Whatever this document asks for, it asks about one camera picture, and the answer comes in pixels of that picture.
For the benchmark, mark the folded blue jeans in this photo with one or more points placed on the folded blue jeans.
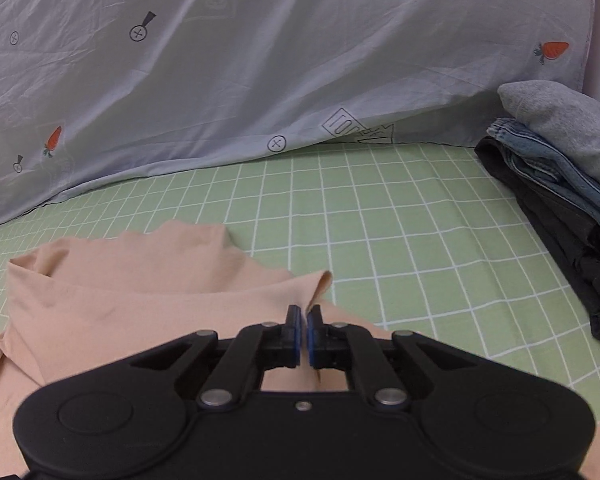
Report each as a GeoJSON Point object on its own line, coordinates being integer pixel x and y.
{"type": "Point", "coordinates": [540, 152]}

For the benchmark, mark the grey carrot-print blanket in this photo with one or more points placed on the grey carrot-print blanket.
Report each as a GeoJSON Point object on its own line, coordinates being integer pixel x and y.
{"type": "Point", "coordinates": [230, 60]}

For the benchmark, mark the beige long-sleeved shirt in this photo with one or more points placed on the beige long-sleeved shirt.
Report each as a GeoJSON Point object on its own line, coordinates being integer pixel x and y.
{"type": "Point", "coordinates": [130, 310]}

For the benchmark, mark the green checked bed sheet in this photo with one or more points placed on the green checked bed sheet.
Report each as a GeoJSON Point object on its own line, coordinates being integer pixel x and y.
{"type": "Point", "coordinates": [405, 235]}

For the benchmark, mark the folded black garment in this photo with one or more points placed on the folded black garment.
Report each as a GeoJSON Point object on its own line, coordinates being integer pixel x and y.
{"type": "Point", "coordinates": [570, 240]}

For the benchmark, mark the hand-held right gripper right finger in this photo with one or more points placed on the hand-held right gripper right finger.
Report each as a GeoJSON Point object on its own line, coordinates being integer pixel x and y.
{"type": "Point", "coordinates": [314, 335]}

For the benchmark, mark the folded grey sweater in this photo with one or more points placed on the folded grey sweater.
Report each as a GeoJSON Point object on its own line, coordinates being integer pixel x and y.
{"type": "Point", "coordinates": [570, 120]}

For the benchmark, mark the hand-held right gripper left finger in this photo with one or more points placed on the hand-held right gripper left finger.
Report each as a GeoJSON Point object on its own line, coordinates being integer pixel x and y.
{"type": "Point", "coordinates": [294, 335]}

